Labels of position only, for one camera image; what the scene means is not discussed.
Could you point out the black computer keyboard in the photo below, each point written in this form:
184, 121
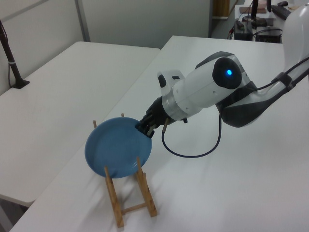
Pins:
280, 10

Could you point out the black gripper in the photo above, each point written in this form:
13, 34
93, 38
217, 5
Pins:
154, 113

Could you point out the dark device with green label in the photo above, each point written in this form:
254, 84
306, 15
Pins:
242, 30

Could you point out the grey partition post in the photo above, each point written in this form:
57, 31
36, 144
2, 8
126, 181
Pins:
82, 19

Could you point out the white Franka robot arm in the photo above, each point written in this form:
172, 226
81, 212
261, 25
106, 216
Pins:
200, 91

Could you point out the blue round plate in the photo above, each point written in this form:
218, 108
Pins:
116, 147

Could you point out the black electronics box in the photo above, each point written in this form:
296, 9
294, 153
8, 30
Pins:
268, 36

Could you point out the black monitor stand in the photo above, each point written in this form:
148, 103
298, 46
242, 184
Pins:
254, 14

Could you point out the black camera pole with base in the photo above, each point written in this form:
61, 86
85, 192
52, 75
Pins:
12, 65

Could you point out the black computer mouse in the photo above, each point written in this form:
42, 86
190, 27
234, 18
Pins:
283, 3

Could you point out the wooden plate rack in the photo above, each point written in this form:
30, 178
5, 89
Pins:
113, 193

